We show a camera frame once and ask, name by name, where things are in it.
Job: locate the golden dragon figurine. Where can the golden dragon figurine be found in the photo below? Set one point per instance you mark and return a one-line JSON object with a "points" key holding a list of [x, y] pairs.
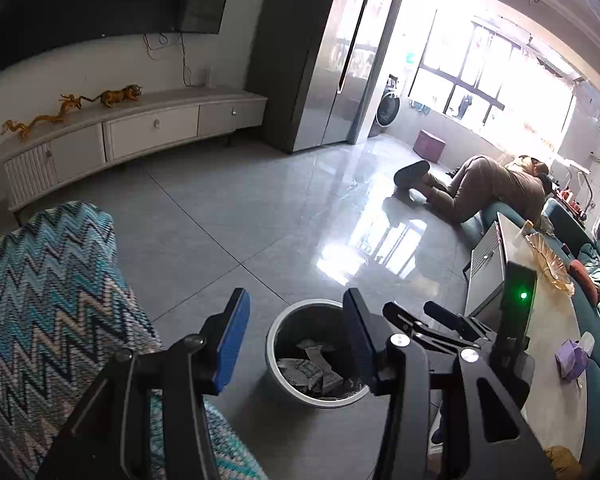
{"points": [[40, 121]]}

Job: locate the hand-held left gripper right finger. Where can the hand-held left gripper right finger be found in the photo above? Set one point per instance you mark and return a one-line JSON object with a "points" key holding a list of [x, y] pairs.
{"points": [[360, 340]]}

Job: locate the black framed window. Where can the black framed window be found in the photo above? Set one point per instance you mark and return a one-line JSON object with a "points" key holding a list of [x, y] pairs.
{"points": [[462, 80]]}

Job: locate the zigzag knitted blanket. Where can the zigzag knitted blanket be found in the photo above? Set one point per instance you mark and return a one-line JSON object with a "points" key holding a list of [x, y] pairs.
{"points": [[55, 300]]}

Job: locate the purple crumpled bag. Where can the purple crumpled bag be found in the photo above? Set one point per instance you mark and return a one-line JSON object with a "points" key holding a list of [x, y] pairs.
{"points": [[570, 360]]}

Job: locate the red cushion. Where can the red cushion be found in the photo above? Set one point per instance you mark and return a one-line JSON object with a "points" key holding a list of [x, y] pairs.
{"points": [[585, 282]]}

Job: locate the washing machine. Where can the washing machine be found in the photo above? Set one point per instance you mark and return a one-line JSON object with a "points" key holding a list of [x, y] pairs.
{"points": [[387, 109]]}

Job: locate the tan cloth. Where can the tan cloth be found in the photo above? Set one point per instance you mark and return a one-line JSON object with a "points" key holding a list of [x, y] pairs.
{"points": [[562, 462]]}

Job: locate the white television cabinet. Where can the white television cabinet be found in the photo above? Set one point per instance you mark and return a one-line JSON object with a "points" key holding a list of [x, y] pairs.
{"points": [[145, 130]]}

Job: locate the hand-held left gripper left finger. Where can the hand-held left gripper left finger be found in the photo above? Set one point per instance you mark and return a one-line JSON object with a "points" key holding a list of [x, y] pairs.
{"points": [[232, 340]]}

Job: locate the purple stool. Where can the purple stool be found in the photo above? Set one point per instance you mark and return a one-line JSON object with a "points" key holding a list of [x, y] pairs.
{"points": [[430, 145]]}

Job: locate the grey refrigerator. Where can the grey refrigerator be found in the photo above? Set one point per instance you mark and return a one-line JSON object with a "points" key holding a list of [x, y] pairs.
{"points": [[320, 60]]}

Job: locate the teal sofa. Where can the teal sofa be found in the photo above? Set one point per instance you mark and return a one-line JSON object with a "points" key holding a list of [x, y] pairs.
{"points": [[565, 220]]}

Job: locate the amber glass dish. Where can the amber glass dish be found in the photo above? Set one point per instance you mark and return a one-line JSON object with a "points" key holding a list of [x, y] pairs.
{"points": [[552, 265]]}

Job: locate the white marble coffee table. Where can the white marble coffee table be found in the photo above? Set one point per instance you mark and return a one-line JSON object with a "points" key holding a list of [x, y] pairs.
{"points": [[555, 410]]}

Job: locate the round white trash bin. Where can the round white trash bin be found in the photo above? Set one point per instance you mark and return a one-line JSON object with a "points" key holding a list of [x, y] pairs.
{"points": [[300, 322]]}

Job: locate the golden tiger figurine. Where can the golden tiger figurine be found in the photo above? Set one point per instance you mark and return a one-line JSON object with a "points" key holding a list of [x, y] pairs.
{"points": [[120, 96]]}

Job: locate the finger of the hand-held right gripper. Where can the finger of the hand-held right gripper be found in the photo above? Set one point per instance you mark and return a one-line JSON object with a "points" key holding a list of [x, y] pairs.
{"points": [[460, 327], [407, 317]]}

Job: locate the white power strip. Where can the white power strip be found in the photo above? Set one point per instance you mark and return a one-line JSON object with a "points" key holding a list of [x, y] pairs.
{"points": [[207, 76]]}

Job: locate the wall-mounted black television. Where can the wall-mounted black television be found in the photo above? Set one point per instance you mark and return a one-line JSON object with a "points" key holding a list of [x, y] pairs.
{"points": [[80, 5]]}

